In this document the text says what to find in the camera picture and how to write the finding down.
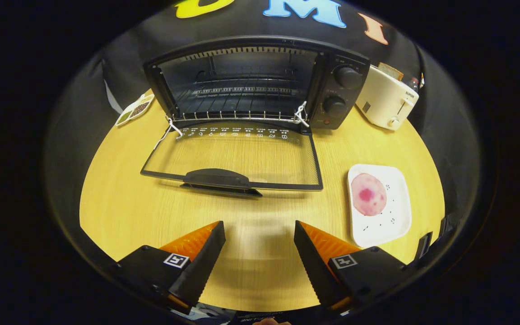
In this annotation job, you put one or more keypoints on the brown bread slice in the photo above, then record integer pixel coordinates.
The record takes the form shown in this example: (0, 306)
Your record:
(391, 71)

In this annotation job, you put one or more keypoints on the black chair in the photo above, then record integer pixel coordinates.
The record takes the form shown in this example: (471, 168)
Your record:
(424, 246)

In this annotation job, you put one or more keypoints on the pink ham slice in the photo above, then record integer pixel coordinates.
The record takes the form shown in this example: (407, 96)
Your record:
(368, 194)

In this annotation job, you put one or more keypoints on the black toaster oven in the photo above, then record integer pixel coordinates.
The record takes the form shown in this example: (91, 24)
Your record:
(339, 92)

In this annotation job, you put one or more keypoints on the divided dish of beans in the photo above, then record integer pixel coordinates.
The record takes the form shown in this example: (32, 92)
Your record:
(136, 109)

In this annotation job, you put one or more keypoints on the white bread toaster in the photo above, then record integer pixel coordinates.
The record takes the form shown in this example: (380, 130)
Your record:
(382, 101)

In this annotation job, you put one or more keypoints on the white square plate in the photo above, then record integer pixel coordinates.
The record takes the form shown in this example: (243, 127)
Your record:
(393, 221)

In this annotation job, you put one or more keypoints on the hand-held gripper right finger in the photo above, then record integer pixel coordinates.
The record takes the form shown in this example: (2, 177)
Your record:
(314, 271)

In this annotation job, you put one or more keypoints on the black backdrop cloth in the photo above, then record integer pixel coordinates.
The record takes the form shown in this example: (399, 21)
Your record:
(120, 67)

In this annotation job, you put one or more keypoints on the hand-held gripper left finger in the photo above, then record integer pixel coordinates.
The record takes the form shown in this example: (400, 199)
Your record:
(201, 271)

